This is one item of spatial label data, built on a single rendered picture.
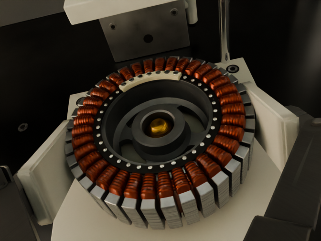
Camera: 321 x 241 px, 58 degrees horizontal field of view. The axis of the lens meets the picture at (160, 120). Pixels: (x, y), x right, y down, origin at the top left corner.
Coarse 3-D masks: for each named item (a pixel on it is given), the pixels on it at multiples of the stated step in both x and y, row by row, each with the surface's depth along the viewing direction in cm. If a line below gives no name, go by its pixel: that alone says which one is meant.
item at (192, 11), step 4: (184, 0) 26; (188, 0) 26; (192, 0) 26; (188, 4) 26; (192, 4) 26; (188, 8) 26; (192, 8) 26; (196, 8) 27; (188, 12) 26; (192, 12) 26; (196, 12) 27; (188, 16) 27; (192, 16) 27; (196, 16) 27; (188, 20) 27; (192, 20) 27; (196, 20) 27; (188, 24) 28; (192, 24) 27
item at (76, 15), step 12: (72, 0) 14; (84, 0) 14; (96, 0) 14; (108, 0) 14; (120, 0) 14; (132, 0) 14; (144, 0) 14; (156, 0) 14; (168, 0) 14; (72, 12) 14; (84, 12) 14; (96, 12) 14; (108, 12) 14; (120, 12) 14; (72, 24) 14
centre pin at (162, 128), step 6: (156, 120) 18; (162, 120) 18; (168, 120) 18; (150, 126) 18; (156, 126) 17; (162, 126) 17; (168, 126) 18; (150, 132) 18; (156, 132) 17; (162, 132) 17; (168, 132) 17
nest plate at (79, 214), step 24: (240, 72) 23; (72, 96) 25; (192, 120) 21; (264, 168) 17; (72, 192) 19; (240, 192) 17; (264, 192) 16; (72, 216) 18; (96, 216) 17; (216, 216) 16; (240, 216) 16; (72, 240) 17; (96, 240) 16; (120, 240) 16; (144, 240) 16; (168, 240) 16; (192, 240) 15; (216, 240) 15; (240, 240) 15
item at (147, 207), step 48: (96, 96) 19; (144, 96) 20; (192, 96) 19; (240, 96) 16; (96, 144) 16; (144, 144) 17; (192, 144) 18; (240, 144) 15; (96, 192) 15; (144, 192) 14; (192, 192) 14
